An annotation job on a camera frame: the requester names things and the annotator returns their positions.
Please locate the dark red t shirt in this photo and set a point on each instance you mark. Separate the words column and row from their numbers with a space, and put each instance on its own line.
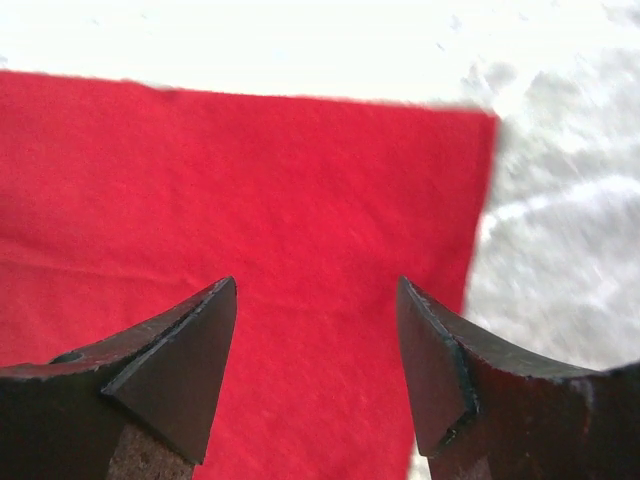
column 119, row 201

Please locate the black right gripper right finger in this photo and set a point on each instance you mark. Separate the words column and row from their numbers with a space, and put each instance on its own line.
column 484, row 408

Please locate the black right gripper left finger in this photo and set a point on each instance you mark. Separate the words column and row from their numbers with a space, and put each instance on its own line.
column 137, row 405

